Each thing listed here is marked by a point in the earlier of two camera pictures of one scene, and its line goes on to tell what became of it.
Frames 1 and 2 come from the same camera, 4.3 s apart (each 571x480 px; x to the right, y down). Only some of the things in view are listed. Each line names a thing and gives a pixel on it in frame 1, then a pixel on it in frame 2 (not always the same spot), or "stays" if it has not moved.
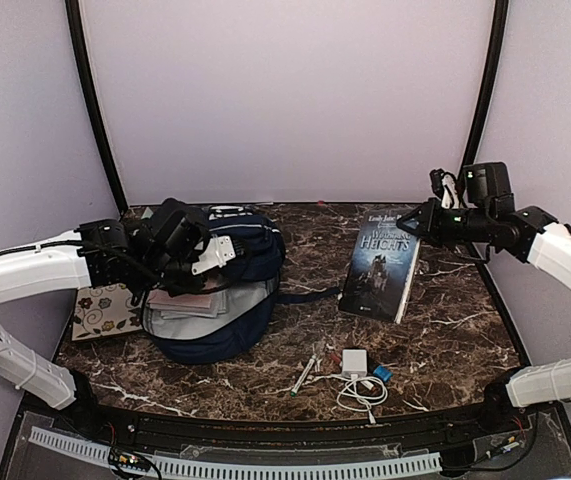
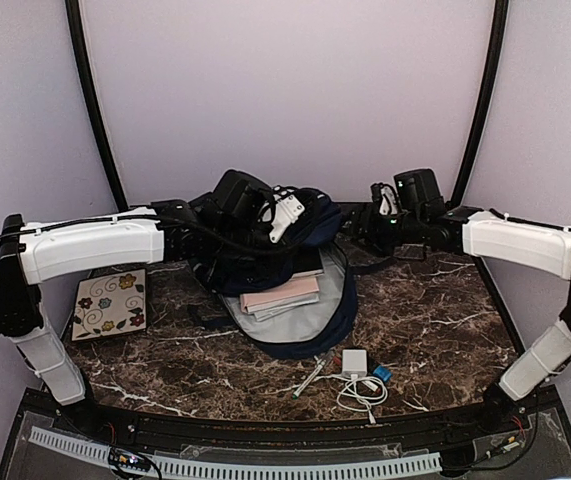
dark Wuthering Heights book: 380,268 to 306,261
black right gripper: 428,228 to 363,223
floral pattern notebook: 105,310 stays
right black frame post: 488,88 stays
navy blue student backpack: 252,298 to 295,298
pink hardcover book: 199,305 to 302,283
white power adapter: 354,362 stays
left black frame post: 77,27 stays
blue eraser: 383,372 stays
